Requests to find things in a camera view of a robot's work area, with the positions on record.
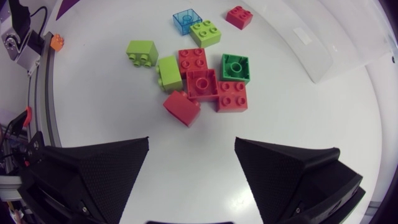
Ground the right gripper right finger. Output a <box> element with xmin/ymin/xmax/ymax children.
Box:
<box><xmin>234</xmin><ymin>136</ymin><xmax>366</xmax><ymax>224</ymax></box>

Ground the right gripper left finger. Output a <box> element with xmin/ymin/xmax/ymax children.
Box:
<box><xmin>19</xmin><ymin>136</ymin><xmax>150</xmax><ymax>224</ymax></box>

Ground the clear plastic container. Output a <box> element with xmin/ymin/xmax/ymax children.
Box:
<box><xmin>242</xmin><ymin>0</ymin><xmax>393</xmax><ymax>85</ymax></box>

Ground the red toy brick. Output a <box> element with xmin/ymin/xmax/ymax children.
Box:
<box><xmin>225</xmin><ymin>5</ymin><xmax>254</xmax><ymax>31</ymax></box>
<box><xmin>185</xmin><ymin>68</ymin><xmax>220</xmax><ymax>102</ymax></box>
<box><xmin>177</xmin><ymin>47</ymin><xmax>209</xmax><ymax>80</ymax></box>
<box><xmin>162</xmin><ymin>90</ymin><xmax>202</xmax><ymax>128</ymax></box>
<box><xmin>216</xmin><ymin>80</ymin><xmax>249</xmax><ymax>114</ymax></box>

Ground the lime green toy brick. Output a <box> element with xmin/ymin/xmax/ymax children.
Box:
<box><xmin>189</xmin><ymin>19</ymin><xmax>223</xmax><ymax>49</ymax></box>
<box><xmin>155</xmin><ymin>55</ymin><xmax>184</xmax><ymax>93</ymax></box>
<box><xmin>125</xmin><ymin>40</ymin><xmax>160</xmax><ymax>68</ymax></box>

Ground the orange toy brick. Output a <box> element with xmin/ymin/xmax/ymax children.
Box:
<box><xmin>50</xmin><ymin>33</ymin><xmax>65</xmax><ymax>52</ymax></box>

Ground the dark mat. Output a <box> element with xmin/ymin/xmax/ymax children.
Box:
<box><xmin>55</xmin><ymin>0</ymin><xmax>81</xmax><ymax>21</ymax></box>

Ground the transparent blue toy brick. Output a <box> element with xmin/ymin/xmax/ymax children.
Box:
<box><xmin>172</xmin><ymin>8</ymin><xmax>203</xmax><ymax>36</ymax></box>

